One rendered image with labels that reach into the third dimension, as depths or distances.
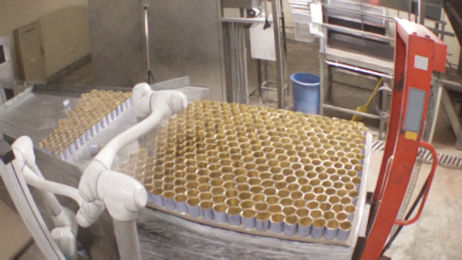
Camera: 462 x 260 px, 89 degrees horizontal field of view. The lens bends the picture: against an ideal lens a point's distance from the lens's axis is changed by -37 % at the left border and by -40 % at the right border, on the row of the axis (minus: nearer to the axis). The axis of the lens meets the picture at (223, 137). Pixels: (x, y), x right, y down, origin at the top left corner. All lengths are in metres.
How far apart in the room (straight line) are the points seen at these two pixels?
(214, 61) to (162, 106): 2.85
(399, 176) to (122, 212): 1.18
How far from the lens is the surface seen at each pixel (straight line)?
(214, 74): 4.47
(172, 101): 1.61
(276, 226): 1.55
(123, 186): 1.25
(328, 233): 1.51
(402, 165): 1.48
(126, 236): 1.36
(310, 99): 4.61
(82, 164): 2.34
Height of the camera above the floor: 2.23
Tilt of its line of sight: 30 degrees down
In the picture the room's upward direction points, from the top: 4 degrees counter-clockwise
